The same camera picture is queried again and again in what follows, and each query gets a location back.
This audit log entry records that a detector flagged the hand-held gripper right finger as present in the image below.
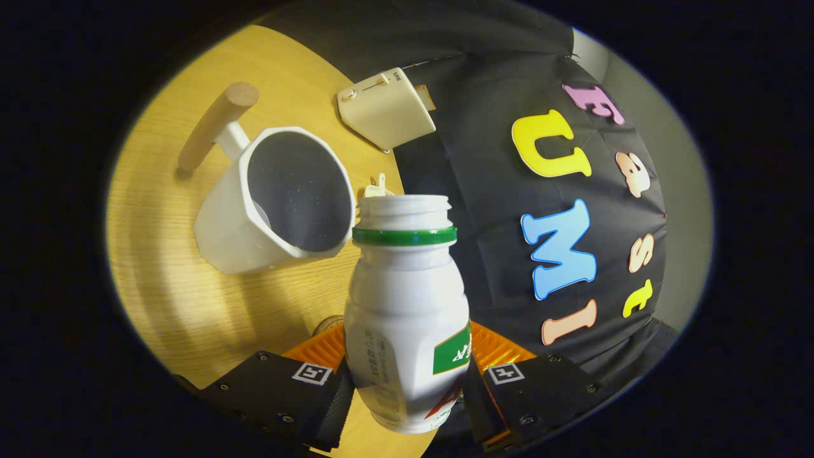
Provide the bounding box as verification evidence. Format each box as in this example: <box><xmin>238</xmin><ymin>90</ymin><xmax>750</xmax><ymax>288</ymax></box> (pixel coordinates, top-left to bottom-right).
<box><xmin>461</xmin><ymin>321</ymin><xmax>630</xmax><ymax>454</ymax></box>

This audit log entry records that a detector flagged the black backdrop cloth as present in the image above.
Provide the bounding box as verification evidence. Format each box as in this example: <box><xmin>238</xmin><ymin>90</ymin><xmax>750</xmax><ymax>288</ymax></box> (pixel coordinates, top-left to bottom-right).
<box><xmin>264</xmin><ymin>0</ymin><xmax>680</xmax><ymax>454</ymax></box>

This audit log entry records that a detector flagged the cream toaster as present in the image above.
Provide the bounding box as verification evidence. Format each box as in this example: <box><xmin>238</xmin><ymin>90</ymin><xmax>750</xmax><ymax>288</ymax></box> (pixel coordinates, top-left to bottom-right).
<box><xmin>337</xmin><ymin>67</ymin><xmax>438</xmax><ymax>153</ymax></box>

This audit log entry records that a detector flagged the white juice bottle green ring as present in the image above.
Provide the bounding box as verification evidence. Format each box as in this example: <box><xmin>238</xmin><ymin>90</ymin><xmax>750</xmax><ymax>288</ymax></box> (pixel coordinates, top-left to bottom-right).
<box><xmin>343</xmin><ymin>194</ymin><xmax>473</xmax><ymax>435</ymax></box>

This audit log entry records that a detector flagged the white cup with wooden handle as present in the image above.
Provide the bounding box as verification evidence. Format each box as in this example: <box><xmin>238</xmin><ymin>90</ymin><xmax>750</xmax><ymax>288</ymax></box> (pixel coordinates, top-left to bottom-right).
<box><xmin>177</xmin><ymin>81</ymin><xmax>357</xmax><ymax>275</ymax></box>

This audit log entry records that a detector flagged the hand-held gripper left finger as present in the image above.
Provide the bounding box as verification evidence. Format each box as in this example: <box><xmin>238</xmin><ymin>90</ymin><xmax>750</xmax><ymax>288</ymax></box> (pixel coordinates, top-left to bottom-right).
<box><xmin>184</xmin><ymin>323</ymin><xmax>355</xmax><ymax>454</ymax></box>

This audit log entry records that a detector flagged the white divided condiment dish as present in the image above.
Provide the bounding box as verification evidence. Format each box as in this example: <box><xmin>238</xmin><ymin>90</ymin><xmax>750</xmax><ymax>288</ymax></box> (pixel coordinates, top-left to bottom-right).
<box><xmin>364</xmin><ymin>173</ymin><xmax>396</xmax><ymax>198</ymax></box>

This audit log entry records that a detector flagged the wooden table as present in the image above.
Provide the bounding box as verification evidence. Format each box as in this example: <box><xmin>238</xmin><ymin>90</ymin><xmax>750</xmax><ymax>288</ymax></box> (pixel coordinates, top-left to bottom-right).
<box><xmin>105</xmin><ymin>24</ymin><xmax>439</xmax><ymax>458</ymax></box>

